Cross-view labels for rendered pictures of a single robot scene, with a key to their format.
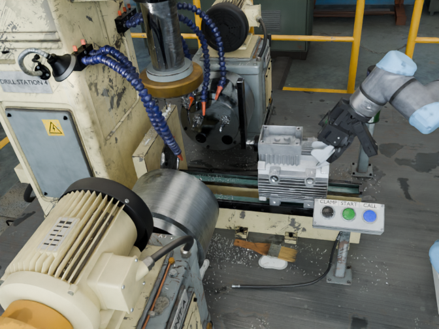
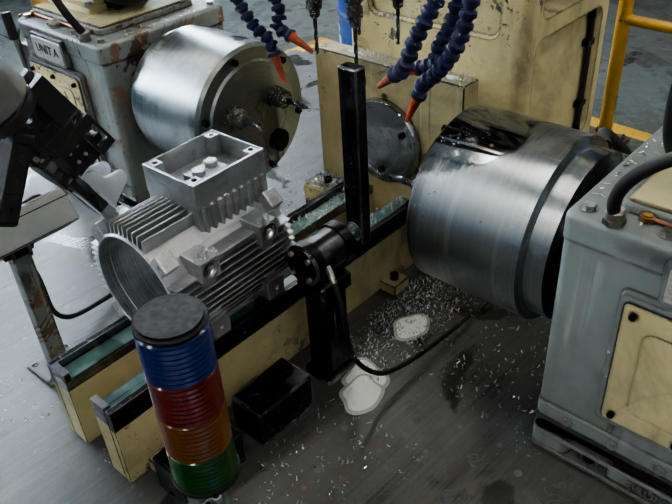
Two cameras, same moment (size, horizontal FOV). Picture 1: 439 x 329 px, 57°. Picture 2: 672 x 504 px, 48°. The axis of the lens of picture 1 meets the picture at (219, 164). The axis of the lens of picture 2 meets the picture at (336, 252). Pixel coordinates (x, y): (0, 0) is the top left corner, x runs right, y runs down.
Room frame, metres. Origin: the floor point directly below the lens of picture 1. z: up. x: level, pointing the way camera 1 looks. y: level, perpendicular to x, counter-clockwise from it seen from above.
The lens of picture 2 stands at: (1.51, -0.88, 1.59)
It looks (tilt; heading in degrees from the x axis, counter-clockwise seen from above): 35 degrees down; 117
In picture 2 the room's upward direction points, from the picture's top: 4 degrees counter-clockwise
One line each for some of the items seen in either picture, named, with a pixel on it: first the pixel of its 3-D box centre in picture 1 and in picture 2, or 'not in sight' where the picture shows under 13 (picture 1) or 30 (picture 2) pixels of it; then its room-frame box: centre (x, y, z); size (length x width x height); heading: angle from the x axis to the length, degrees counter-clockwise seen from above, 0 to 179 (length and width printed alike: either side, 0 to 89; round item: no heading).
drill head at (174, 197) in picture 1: (159, 240); (200, 96); (0.72, 0.17, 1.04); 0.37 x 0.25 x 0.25; 163
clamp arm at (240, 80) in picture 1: (242, 115); (354, 159); (1.15, -0.09, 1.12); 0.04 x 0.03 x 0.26; 73
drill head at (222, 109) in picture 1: (220, 106); (534, 218); (1.38, -0.03, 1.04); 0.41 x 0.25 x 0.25; 163
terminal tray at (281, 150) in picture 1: (280, 145); (207, 180); (0.98, -0.19, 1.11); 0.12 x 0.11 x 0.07; 74
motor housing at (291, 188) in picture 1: (293, 170); (196, 253); (0.97, -0.22, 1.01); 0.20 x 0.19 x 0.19; 74
